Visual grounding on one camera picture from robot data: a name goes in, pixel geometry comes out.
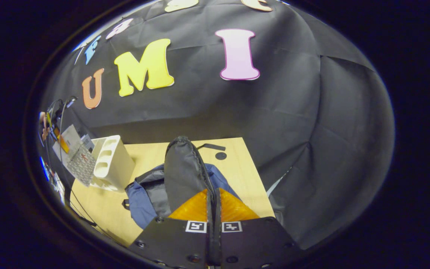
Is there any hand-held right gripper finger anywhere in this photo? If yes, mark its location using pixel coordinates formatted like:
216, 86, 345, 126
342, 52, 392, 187
129, 188, 215, 269
215, 188, 302, 269

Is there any blue black schoolbag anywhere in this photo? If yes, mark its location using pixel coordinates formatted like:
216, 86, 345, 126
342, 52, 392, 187
122, 136, 246, 229

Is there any cream bookshelf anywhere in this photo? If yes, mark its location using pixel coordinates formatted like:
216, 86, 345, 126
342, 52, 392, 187
90, 135, 136, 192

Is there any colourful screen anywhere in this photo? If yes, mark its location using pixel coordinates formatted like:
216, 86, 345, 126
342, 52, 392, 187
40, 156, 51, 182

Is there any white panel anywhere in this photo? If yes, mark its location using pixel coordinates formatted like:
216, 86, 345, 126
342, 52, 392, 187
53, 172, 66, 205

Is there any black backdrop cloth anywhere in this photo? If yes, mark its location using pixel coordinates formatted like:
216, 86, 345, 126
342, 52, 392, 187
38, 0, 395, 250

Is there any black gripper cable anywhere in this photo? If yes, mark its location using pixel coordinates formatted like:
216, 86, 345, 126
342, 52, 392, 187
44, 96, 98, 228

